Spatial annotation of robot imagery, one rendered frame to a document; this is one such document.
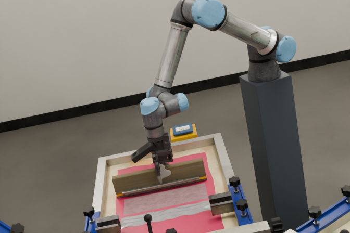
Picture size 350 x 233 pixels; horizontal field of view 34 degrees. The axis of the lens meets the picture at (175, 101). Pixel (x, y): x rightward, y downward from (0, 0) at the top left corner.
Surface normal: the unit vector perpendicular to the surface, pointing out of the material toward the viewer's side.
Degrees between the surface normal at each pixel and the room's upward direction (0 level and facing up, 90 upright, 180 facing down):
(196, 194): 0
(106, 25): 90
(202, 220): 0
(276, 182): 90
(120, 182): 88
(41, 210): 0
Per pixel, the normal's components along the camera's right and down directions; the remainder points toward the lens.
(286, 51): 0.58, 0.29
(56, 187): -0.19, -0.90
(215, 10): 0.37, 0.21
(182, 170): 0.06, 0.35
